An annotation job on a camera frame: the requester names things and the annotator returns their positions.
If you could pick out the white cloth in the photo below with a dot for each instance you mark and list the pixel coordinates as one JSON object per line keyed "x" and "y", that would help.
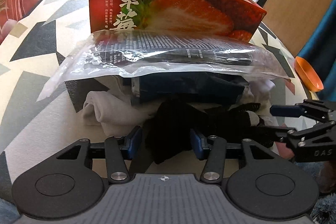
{"x": 260, "y": 90}

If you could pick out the geometric patterned tablecloth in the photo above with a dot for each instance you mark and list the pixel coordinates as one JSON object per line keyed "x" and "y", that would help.
{"x": 39, "y": 69}

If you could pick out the blue fuzzy rug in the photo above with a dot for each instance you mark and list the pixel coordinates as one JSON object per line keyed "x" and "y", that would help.
{"x": 325, "y": 208}

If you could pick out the wooden panel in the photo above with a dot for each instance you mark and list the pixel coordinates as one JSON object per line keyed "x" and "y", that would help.
{"x": 296, "y": 3}

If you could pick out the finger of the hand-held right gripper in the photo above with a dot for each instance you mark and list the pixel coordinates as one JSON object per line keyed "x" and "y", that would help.
{"x": 286, "y": 110}
{"x": 288, "y": 134}

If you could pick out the clear bag of dark clothing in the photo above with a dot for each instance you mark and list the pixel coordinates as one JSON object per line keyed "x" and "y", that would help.
{"x": 183, "y": 53}

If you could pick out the red strawberry print box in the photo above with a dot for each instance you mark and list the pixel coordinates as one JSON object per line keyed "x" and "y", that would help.
{"x": 183, "y": 11}

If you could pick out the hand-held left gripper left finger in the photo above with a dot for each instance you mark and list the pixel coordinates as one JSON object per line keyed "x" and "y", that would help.
{"x": 135, "y": 140}

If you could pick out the teal curtain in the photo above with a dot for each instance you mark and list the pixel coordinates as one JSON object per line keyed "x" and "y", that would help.
{"x": 325, "y": 43}

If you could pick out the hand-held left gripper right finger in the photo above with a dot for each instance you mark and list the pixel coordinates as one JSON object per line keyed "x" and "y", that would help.
{"x": 196, "y": 144}

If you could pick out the white sock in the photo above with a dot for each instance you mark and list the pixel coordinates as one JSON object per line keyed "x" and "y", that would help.
{"x": 105, "y": 111}

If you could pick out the black glove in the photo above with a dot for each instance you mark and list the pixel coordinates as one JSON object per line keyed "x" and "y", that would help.
{"x": 173, "y": 121}

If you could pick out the navy blue cloth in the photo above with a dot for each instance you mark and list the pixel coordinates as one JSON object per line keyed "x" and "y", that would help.
{"x": 183, "y": 87}

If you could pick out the orange bowl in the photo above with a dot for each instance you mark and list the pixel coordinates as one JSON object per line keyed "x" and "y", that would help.
{"x": 308, "y": 74}

